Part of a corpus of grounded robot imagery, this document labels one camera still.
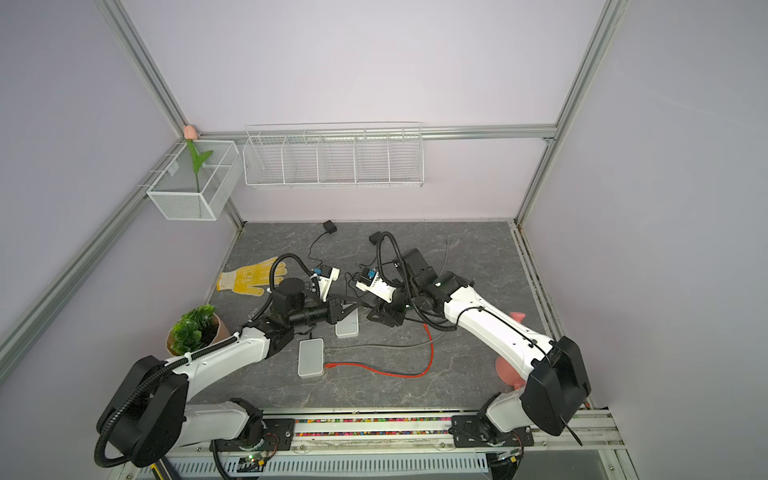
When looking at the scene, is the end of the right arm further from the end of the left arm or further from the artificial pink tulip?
the artificial pink tulip

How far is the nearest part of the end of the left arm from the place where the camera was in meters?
0.66

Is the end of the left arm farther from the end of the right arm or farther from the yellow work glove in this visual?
the yellow work glove

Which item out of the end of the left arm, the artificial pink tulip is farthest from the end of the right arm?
the artificial pink tulip

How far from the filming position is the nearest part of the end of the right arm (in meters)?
0.56

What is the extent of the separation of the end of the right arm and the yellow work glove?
1.71 ft

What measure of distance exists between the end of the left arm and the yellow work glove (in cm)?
39

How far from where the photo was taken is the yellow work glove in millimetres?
1037

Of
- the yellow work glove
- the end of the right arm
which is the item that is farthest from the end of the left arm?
the yellow work glove
